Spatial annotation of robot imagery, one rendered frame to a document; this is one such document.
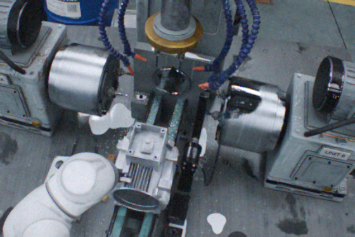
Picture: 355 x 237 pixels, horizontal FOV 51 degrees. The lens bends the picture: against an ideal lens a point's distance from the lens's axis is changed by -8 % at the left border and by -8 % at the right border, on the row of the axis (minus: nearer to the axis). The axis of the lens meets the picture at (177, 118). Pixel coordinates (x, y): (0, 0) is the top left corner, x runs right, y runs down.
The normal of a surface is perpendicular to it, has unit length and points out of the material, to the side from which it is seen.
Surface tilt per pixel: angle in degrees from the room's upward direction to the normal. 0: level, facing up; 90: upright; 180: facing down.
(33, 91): 90
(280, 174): 90
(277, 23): 0
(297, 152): 90
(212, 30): 90
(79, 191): 39
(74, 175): 26
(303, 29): 0
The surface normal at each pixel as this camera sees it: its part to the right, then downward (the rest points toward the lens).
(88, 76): -0.05, -0.08
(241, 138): -0.20, 0.68
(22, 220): -0.46, -0.48
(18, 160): 0.07, -0.58
